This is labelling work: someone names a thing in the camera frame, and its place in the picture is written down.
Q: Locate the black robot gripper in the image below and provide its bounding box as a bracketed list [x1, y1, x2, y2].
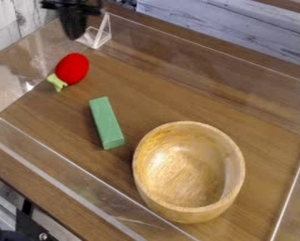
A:
[40, 0, 103, 40]

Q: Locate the red plush strawberry toy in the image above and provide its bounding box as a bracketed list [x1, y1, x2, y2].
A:
[47, 53, 89, 91]

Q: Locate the green rectangular block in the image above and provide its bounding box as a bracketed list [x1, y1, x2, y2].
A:
[89, 97, 124, 150]

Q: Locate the wooden bowl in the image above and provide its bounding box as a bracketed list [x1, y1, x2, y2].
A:
[132, 120, 247, 223]

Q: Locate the black table clamp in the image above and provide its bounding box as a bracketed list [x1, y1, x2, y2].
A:
[14, 200, 59, 241]

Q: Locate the clear acrylic tray enclosure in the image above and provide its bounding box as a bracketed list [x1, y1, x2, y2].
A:
[0, 14, 300, 241]

